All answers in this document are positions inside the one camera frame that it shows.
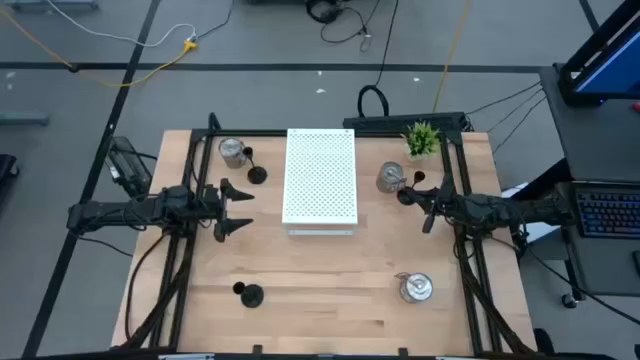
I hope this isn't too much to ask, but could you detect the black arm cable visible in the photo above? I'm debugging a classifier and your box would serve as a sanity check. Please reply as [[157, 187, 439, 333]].
[[123, 229, 172, 342]]

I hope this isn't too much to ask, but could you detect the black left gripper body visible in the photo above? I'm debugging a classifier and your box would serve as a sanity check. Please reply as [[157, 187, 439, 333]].
[[199, 182, 229, 244]]

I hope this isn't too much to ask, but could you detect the white perforated metal shelf riser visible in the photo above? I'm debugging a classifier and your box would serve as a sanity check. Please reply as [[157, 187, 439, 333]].
[[281, 128, 359, 236]]

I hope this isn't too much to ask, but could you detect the black candlestick holder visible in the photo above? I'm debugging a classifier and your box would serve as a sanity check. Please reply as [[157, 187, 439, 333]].
[[396, 170, 427, 207], [241, 146, 269, 185], [232, 281, 266, 309]]

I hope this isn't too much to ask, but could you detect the grey computer desk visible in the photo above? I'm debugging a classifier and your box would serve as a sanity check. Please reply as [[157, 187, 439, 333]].
[[538, 63, 640, 301]]

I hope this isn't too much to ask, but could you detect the black aluminium table frame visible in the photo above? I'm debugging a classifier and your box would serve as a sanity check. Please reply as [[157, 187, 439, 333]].
[[119, 112, 539, 357]]

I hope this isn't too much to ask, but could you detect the monitor with black stand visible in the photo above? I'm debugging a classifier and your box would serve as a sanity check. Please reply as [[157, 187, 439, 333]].
[[556, 0, 640, 108]]

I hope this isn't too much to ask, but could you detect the black cable bundle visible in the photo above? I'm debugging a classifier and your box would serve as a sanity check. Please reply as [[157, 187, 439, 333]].
[[305, 0, 374, 54]]

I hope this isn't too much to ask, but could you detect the black looped cable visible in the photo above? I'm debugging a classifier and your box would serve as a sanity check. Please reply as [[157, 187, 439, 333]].
[[356, 0, 400, 119]]

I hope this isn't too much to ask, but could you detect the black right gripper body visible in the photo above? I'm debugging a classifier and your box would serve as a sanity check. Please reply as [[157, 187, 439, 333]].
[[433, 188, 469, 227]]

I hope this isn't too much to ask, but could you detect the yellow extension cable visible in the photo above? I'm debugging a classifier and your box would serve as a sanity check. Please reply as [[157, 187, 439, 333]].
[[0, 7, 200, 89], [432, 0, 474, 114]]

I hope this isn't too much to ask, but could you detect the green plant in white pot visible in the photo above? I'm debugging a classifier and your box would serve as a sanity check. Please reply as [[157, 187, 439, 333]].
[[401, 119, 444, 162]]

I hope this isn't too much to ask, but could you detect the black floor object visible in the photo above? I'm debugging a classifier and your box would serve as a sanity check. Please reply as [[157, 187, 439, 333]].
[[0, 153, 21, 192]]

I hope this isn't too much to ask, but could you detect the backlit computer keyboard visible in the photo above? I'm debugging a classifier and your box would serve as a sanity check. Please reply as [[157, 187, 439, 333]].
[[574, 188, 640, 240]]

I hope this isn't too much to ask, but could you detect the black power supply box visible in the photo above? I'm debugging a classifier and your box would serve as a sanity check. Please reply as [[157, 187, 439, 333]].
[[104, 135, 154, 199]]

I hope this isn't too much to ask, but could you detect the thin black cable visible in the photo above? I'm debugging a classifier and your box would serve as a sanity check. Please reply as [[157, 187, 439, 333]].
[[486, 87, 545, 133], [491, 96, 547, 152], [467, 81, 543, 116]]

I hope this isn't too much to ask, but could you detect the black floor cable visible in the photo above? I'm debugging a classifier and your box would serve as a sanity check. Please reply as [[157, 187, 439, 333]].
[[196, 0, 236, 41], [522, 242, 640, 327]]

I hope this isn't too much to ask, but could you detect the grey metal floor bar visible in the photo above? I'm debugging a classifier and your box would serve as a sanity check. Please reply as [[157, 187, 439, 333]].
[[0, 112, 51, 126], [7, 0, 100, 12]]

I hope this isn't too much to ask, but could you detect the white cable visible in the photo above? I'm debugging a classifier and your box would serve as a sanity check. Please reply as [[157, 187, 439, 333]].
[[46, 0, 197, 49]]

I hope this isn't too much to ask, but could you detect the black power strip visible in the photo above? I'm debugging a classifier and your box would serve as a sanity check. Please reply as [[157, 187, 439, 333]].
[[342, 111, 471, 133]]

